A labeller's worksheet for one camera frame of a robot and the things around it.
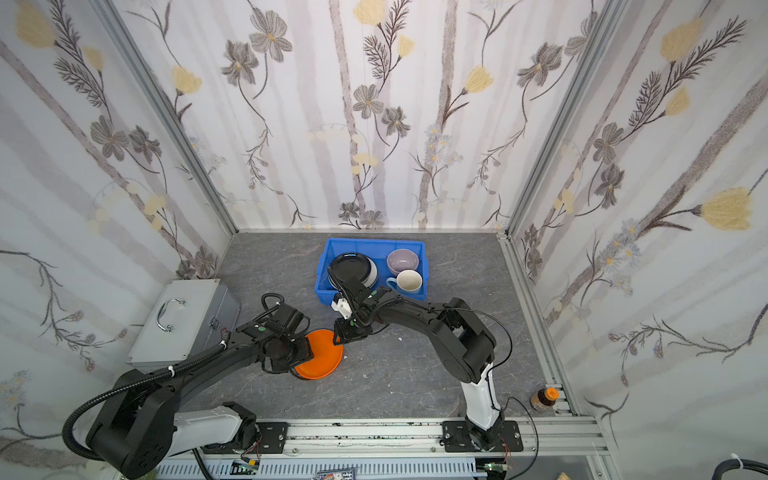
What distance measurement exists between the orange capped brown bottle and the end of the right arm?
1.45ft

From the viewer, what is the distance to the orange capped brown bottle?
29.4 inches

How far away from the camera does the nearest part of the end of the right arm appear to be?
0.64 m

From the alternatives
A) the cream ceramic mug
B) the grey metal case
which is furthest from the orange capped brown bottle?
the grey metal case

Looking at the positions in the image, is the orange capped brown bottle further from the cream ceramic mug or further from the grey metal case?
the grey metal case

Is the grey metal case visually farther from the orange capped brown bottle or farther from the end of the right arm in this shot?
the orange capped brown bottle
